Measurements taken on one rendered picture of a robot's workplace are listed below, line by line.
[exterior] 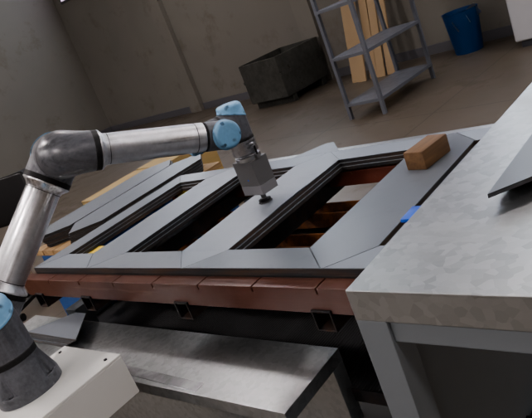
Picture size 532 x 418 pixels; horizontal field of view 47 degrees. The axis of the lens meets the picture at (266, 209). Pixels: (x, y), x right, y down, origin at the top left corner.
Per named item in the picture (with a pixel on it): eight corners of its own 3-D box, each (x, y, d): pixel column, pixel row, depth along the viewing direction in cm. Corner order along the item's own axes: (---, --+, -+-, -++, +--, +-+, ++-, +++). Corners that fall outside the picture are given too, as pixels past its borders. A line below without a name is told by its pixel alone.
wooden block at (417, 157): (432, 152, 168) (427, 134, 167) (451, 150, 164) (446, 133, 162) (408, 170, 162) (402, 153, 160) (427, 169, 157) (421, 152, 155)
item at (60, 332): (48, 318, 209) (42, 308, 207) (114, 325, 182) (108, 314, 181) (16, 340, 200) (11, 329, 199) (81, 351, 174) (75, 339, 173)
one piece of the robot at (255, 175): (268, 137, 176) (288, 187, 181) (249, 139, 183) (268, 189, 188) (245, 150, 170) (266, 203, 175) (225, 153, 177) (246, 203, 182)
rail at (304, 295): (39, 288, 213) (31, 273, 212) (507, 310, 104) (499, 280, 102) (29, 294, 211) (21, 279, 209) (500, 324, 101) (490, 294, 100)
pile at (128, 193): (165, 170, 309) (161, 159, 307) (220, 161, 282) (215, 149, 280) (33, 250, 255) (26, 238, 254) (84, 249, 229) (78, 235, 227)
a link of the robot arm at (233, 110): (207, 110, 174) (233, 99, 177) (222, 146, 177) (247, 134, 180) (219, 109, 167) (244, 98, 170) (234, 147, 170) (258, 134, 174)
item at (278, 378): (39, 322, 217) (36, 314, 216) (342, 359, 129) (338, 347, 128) (-11, 357, 203) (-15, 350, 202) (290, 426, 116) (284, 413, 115)
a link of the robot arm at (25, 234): (-45, 342, 140) (45, 121, 145) (-43, 327, 153) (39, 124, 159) (9, 356, 145) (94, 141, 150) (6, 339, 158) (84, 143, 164)
